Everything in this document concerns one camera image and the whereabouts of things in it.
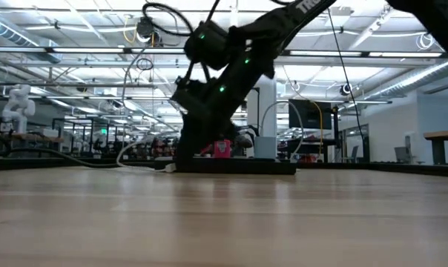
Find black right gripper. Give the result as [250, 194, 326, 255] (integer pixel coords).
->
[171, 54, 276, 173]

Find pink USB charger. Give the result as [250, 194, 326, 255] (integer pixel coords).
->
[213, 139, 233, 159]

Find black power strip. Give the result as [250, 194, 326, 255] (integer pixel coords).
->
[153, 156, 297, 176]

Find white USB charger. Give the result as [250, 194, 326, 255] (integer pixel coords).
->
[253, 135, 278, 160]

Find black monitor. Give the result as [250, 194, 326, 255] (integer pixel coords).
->
[288, 98, 333, 131]

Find black monitor pole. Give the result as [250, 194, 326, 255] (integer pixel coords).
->
[332, 105, 340, 162]

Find wooden workbench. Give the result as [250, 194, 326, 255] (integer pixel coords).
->
[0, 132, 65, 156]

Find grey chair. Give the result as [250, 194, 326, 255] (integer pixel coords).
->
[393, 135, 415, 164]

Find wooden background table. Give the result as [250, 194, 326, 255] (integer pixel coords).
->
[423, 128, 448, 165]

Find black hanging cable loop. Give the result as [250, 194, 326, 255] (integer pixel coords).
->
[136, 57, 154, 72]

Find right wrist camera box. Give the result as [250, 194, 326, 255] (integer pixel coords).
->
[183, 20, 231, 71]

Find yellow hanging cable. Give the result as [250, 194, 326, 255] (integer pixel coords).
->
[309, 99, 326, 156]

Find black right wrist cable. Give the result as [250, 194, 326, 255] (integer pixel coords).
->
[141, 1, 195, 38]

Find black table frame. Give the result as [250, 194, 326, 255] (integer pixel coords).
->
[0, 155, 448, 178]

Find silver ventilation duct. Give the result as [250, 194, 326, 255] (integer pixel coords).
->
[368, 58, 448, 100]
[0, 7, 62, 65]

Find white coiled ceiling cable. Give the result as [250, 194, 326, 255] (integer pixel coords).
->
[415, 32, 437, 52]

